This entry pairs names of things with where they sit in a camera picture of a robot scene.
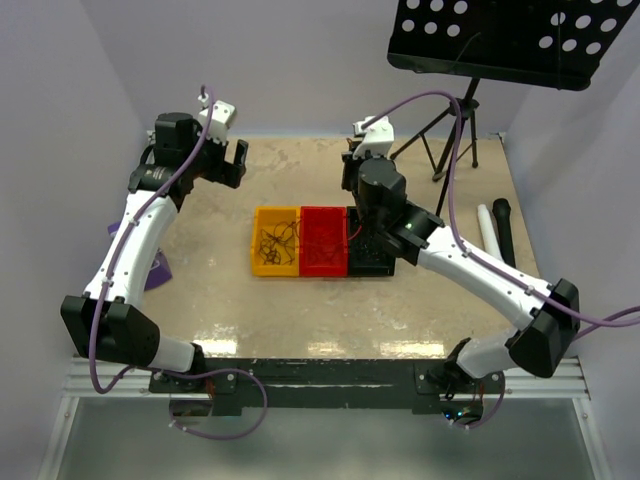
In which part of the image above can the black plastic bin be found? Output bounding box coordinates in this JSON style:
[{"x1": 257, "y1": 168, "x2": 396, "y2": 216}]
[{"x1": 346, "y1": 207, "x2": 396, "y2": 278}]

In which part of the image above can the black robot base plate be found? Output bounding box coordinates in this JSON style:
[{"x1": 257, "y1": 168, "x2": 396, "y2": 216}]
[{"x1": 149, "y1": 358, "x2": 504, "y2": 419}]

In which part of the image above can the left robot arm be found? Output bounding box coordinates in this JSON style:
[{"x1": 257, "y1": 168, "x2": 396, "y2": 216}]
[{"x1": 61, "y1": 101, "x2": 248, "y2": 392}]

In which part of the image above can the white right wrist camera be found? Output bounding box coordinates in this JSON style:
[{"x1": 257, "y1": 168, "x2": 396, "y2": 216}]
[{"x1": 352, "y1": 116, "x2": 395, "y2": 159}]

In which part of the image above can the yellow plastic bin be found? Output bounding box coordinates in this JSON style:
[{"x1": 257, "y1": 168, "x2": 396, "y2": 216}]
[{"x1": 250, "y1": 206, "x2": 300, "y2": 278}]

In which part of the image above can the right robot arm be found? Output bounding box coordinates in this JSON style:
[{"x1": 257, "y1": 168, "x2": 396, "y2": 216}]
[{"x1": 342, "y1": 141, "x2": 580, "y2": 393}]

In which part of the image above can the black music stand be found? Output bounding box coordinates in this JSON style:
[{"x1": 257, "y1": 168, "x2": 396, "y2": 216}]
[{"x1": 387, "y1": 1, "x2": 639, "y2": 186}]

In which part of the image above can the red plastic bin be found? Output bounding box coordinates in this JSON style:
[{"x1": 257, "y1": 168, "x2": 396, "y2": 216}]
[{"x1": 299, "y1": 206, "x2": 348, "y2": 277}]

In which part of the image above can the aluminium table frame rail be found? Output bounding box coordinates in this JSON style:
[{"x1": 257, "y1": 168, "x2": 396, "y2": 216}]
[{"x1": 64, "y1": 129, "x2": 166, "y2": 396}]

